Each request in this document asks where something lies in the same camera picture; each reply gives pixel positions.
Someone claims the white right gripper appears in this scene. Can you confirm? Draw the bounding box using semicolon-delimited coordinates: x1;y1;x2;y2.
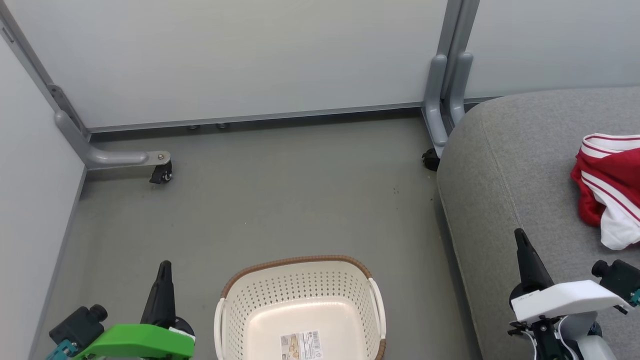
509;228;632;324

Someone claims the perforated pink laundry basket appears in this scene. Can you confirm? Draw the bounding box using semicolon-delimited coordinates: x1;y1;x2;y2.
214;255;388;360

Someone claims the white barcode label sticker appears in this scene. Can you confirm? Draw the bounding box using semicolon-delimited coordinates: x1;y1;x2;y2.
279;330;324;360

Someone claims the long grey partition leg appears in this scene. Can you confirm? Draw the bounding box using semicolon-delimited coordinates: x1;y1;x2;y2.
47;84;172;171

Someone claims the grey fabric sofa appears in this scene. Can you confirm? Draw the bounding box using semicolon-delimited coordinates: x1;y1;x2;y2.
436;86;640;360

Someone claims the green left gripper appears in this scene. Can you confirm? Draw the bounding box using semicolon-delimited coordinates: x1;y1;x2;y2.
85;260;196;360

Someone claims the red basketball jersey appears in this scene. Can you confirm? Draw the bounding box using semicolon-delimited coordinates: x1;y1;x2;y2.
570;132;640;251

